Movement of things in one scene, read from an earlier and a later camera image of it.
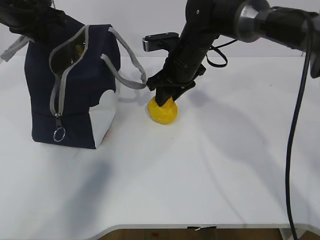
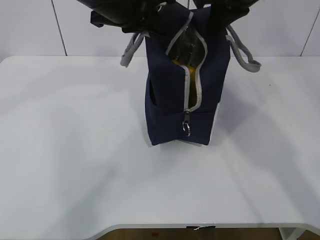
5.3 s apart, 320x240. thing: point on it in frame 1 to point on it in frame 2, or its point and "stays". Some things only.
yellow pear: [164, 114] to [192, 70]
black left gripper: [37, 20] to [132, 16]
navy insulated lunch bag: [73, 77] to [169, 119]
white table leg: [287, 233] stays
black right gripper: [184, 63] to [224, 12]
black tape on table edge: [199, 228] stays
